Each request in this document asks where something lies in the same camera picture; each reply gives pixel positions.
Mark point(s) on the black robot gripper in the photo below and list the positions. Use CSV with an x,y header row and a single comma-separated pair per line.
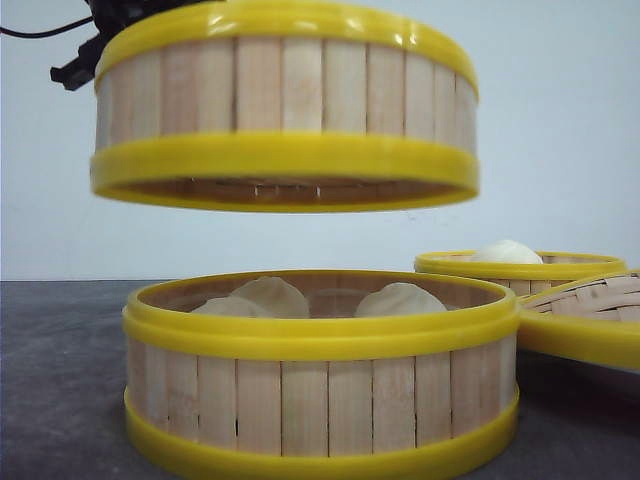
x,y
110,17

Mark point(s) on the three-bun bamboo steamer basket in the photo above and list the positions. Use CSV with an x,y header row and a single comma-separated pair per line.
x,y
285,106

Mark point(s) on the single-bun bamboo steamer basket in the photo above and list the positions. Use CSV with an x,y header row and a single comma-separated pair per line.
x,y
557,268

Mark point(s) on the woven bamboo steamer lid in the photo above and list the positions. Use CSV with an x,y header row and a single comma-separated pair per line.
x,y
593,320

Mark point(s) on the white bun in bottom basket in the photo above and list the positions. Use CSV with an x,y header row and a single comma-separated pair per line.
x,y
275,295

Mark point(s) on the bottom bamboo steamer basket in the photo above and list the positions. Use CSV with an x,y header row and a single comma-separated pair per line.
x,y
332,396

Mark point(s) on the white bun in single basket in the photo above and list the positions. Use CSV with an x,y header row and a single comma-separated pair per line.
x,y
506,251

